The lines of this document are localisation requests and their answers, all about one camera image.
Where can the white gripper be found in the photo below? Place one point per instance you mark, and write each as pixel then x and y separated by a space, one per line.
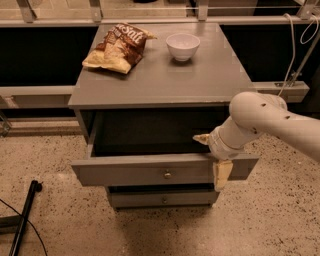
pixel 217 145

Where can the brown chip bag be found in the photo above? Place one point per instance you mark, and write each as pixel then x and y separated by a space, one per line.
pixel 121 49

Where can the black stand leg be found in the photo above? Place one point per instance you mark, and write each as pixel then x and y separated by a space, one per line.
pixel 16 224

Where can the metal railing frame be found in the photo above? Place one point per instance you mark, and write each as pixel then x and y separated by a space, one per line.
pixel 91 13

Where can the white bowl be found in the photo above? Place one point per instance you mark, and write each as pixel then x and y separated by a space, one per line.
pixel 182 46

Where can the grey drawer cabinet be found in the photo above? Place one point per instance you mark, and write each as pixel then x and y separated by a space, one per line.
pixel 162 103

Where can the grey drawer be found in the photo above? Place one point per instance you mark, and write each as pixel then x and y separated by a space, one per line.
pixel 136 200
pixel 141 170

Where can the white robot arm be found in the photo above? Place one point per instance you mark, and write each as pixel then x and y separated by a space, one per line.
pixel 251 115

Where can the grey bottom drawer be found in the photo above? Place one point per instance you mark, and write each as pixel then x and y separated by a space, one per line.
pixel 136 200

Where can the grey top drawer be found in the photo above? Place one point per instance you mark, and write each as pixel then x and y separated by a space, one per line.
pixel 141 170

